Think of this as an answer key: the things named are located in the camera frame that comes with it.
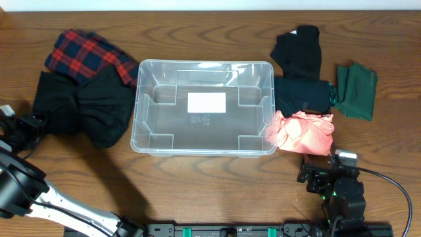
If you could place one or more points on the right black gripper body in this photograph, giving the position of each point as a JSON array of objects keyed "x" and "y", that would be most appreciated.
[{"x": 319, "y": 184}]

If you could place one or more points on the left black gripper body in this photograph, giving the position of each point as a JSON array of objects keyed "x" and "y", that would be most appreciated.
[{"x": 26, "y": 133}]

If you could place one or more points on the large black garment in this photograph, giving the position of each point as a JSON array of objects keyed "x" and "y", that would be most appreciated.
[{"x": 100, "y": 108}]

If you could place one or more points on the red navy plaid shirt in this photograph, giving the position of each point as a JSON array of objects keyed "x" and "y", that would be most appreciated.
[{"x": 81, "y": 55}]

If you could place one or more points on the dark green garment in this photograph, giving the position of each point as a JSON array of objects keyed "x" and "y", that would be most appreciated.
[{"x": 354, "y": 95}]

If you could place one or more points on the clear plastic storage container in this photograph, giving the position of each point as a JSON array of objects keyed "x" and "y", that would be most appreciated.
[{"x": 204, "y": 108}]

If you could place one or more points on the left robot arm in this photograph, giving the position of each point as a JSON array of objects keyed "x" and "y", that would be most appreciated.
[{"x": 25, "y": 192}]

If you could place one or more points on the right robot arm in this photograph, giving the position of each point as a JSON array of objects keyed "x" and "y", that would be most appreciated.
[{"x": 345, "y": 209}]

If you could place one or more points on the pink folded garment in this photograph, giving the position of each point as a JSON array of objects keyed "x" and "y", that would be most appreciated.
[{"x": 302, "y": 133}]

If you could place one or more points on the dark navy folded garment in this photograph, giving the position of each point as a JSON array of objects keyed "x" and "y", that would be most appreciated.
[{"x": 292, "y": 96}]

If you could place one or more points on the black garment with tag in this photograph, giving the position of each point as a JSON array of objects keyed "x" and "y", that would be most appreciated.
[{"x": 299, "y": 54}]

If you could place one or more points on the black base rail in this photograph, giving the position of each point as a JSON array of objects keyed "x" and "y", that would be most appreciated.
[{"x": 282, "y": 230}]

